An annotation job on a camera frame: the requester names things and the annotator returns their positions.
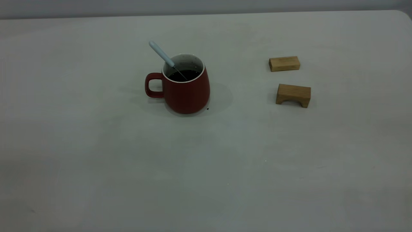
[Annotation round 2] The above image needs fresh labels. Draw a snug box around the red ceramic mug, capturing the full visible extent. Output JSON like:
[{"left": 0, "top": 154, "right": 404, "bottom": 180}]
[{"left": 145, "top": 53, "right": 211, "bottom": 114}]

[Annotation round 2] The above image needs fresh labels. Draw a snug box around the dark coffee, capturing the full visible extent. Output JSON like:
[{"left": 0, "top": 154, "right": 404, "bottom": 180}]
[{"left": 168, "top": 69, "right": 201, "bottom": 82}]

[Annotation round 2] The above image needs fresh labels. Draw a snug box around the spoon with pale blue handle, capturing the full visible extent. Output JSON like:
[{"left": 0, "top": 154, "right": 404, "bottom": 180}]
[{"left": 148, "top": 41, "right": 189, "bottom": 81}]

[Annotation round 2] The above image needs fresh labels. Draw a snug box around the arched wooden block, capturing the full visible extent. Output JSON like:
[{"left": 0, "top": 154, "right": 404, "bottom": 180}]
[{"left": 276, "top": 83, "right": 312, "bottom": 108}]

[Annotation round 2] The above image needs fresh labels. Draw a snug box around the flat rectangular wooden block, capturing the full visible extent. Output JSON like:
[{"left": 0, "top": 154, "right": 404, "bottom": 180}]
[{"left": 269, "top": 56, "right": 301, "bottom": 72}]

